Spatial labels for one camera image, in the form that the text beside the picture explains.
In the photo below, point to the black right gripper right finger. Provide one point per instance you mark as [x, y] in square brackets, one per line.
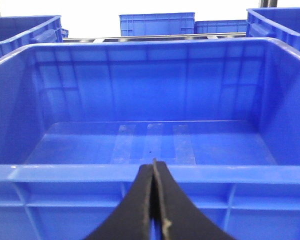
[176, 216]

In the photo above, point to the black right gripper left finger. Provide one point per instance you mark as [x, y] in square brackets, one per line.
[131, 219]

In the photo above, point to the blue source bin with buttons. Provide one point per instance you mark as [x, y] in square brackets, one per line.
[18, 31]

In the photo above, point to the blue empty target bin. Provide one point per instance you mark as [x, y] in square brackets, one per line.
[78, 120]

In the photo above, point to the blue background crate centre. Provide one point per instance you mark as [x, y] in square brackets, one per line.
[155, 24]

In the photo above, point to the blue background crate low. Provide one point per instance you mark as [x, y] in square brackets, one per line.
[220, 26]

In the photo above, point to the blue bin right of target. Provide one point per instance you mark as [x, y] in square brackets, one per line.
[282, 23]

